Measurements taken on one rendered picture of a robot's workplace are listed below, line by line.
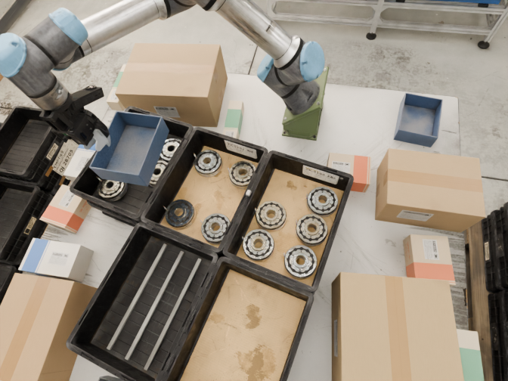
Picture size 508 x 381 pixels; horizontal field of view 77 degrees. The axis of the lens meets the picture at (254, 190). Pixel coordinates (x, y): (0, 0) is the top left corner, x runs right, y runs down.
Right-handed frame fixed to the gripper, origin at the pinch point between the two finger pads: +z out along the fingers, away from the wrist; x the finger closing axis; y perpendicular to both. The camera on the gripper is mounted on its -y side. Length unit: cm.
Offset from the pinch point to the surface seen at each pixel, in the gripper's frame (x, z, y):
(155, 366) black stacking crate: 24, 32, 55
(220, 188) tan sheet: 26.3, 31.3, -4.6
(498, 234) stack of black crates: 146, 94, -32
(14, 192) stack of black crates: -105, 67, 2
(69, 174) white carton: -38.4, 30.8, 0.2
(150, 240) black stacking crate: 8.0, 30.3, 19.4
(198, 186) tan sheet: 17.9, 30.7, -3.8
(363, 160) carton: 76, 40, -30
